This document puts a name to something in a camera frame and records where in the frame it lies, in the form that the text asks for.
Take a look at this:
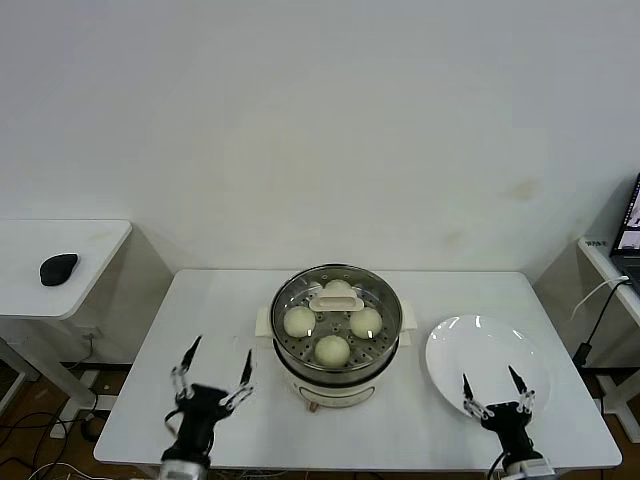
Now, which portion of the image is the open laptop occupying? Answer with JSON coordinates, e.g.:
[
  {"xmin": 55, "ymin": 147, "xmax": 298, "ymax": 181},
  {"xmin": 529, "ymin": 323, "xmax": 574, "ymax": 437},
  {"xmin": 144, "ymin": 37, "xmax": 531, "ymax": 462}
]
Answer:
[{"xmin": 609, "ymin": 172, "xmax": 640, "ymax": 292}]

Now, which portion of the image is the glass lid cream handle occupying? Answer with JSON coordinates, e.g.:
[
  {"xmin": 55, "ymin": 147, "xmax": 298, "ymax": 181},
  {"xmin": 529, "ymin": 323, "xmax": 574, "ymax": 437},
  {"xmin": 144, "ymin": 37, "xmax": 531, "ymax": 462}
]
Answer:
[{"xmin": 271, "ymin": 263, "xmax": 404, "ymax": 374}]

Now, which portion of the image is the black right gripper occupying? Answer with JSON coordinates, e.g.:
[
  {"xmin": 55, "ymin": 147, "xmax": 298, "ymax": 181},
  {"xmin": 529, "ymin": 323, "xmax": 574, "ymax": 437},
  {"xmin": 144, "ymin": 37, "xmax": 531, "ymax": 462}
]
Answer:
[{"xmin": 462, "ymin": 366, "xmax": 544, "ymax": 464}]

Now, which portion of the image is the white cable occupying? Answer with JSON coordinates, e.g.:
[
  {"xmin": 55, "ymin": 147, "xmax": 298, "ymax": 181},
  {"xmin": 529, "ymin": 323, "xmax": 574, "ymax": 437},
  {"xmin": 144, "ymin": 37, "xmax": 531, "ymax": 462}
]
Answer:
[{"xmin": 572, "ymin": 276, "xmax": 632, "ymax": 319}]

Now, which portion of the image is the cream electric cooking pot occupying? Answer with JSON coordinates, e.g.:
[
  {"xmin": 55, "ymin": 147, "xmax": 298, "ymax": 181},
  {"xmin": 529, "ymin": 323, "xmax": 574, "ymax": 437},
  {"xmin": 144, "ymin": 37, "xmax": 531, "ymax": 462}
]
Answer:
[{"xmin": 254, "ymin": 299, "xmax": 419, "ymax": 415}]

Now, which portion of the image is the white round plate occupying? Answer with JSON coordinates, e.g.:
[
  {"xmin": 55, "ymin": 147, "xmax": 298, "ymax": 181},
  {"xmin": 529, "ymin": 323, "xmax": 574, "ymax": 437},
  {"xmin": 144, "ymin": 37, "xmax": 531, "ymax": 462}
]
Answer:
[{"xmin": 425, "ymin": 313, "xmax": 553, "ymax": 427}]

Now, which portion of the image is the white desk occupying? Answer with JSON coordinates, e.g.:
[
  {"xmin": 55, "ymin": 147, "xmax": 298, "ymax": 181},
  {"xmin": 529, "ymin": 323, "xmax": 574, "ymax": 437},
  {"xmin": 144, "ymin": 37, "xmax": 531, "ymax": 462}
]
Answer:
[{"xmin": 577, "ymin": 234, "xmax": 640, "ymax": 446}]

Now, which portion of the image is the stainless steel steamer basket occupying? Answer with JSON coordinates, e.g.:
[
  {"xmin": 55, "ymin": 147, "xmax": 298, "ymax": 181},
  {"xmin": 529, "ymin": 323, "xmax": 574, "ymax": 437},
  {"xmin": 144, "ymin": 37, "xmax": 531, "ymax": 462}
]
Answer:
[{"xmin": 270, "ymin": 263, "xmax": 405, "ymax": 384}]

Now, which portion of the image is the black computer mouse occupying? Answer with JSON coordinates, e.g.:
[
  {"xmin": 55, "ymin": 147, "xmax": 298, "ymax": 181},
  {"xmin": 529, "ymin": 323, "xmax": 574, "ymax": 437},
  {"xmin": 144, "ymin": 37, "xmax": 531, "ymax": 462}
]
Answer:
[{"xmin": 39, "ymin": 253, "xmax": 80, "ymax": 287}]

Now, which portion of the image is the black cable with adapter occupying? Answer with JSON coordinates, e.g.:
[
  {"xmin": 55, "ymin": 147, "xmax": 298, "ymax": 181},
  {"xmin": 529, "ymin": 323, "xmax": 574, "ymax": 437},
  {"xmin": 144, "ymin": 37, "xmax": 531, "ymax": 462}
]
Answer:
[{"xmin": 573, "ymin": 280, "xmax": 630, "ymax": 371}]

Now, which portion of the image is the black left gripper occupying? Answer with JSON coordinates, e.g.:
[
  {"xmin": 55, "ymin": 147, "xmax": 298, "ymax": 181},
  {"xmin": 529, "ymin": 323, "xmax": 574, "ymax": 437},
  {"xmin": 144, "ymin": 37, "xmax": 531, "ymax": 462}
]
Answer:
[{"xmin": 171, "ymin": 335, "xmax": 256, "ymax": 454}]

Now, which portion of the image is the white side table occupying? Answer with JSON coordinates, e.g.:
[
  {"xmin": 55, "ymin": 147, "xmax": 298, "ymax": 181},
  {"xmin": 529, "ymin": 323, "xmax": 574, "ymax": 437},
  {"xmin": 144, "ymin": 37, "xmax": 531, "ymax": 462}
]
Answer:
[{"xmin": 0, "ymin": 218, "xmax": 134, "ymax": 419}]

